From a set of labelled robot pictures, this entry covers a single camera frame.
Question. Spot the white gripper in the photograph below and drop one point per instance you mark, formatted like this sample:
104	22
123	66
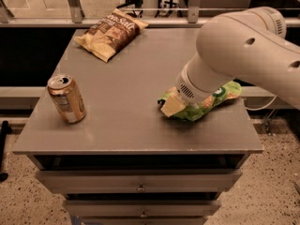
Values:
188	90

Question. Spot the green rice chip bag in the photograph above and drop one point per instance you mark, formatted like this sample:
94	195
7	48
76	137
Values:
194	112

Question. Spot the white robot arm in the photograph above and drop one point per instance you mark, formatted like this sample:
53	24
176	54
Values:
250	46

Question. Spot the brown chip bag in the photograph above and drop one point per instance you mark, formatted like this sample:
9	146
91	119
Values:
111	34

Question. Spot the grey drawer cabinet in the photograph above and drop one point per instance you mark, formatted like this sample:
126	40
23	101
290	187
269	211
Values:
124	129

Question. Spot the top drawer with knob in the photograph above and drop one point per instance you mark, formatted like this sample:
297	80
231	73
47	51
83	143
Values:
141	181

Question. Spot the drawer with knob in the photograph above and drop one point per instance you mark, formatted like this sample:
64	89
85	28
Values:
141	181
142	209

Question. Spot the orange soda can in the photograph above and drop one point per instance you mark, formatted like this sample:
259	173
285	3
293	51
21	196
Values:
67	98

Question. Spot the grey metal railing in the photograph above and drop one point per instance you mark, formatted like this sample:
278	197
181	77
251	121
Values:
158	13

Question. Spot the black stand at left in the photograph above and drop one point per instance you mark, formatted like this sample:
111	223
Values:
5	129

